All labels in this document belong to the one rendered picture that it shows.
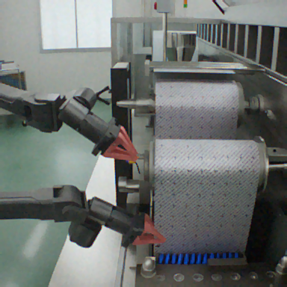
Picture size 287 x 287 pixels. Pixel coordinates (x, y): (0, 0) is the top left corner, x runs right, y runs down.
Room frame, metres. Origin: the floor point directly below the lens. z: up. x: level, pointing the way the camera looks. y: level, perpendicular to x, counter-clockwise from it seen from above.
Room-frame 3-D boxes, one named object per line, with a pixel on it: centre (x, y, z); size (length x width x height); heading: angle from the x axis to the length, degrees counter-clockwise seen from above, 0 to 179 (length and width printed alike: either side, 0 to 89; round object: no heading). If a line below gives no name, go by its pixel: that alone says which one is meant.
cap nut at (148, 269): (0.54, 0.00, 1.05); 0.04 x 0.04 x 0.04
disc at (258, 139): (0.66, -0.27, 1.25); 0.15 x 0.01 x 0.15; 178
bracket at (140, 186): (0.71, 0.03, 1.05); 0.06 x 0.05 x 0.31; 88
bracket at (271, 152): (0.66, -0.31, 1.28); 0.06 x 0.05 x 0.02; 88
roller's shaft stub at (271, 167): (0.66, -0.31, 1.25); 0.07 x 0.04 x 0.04; 88
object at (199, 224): (0.61, -0.13, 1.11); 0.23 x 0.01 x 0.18; 88
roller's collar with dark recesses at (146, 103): (0.92, 0.00, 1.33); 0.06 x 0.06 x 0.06; 88
